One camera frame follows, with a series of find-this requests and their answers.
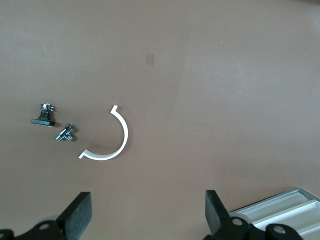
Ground small metal fitting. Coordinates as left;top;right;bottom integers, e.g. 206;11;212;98
55;123;76;143

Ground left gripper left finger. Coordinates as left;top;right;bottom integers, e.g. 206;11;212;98
14;191;93;240

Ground white drawer cabinet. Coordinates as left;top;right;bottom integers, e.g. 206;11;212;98
228;186;320;240

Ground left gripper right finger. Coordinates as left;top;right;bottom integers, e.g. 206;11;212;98
203;190;250;240

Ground black square push button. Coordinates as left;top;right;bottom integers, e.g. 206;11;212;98
31;103;57;128

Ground white half ring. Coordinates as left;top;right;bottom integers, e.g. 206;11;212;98
78;104;129;161

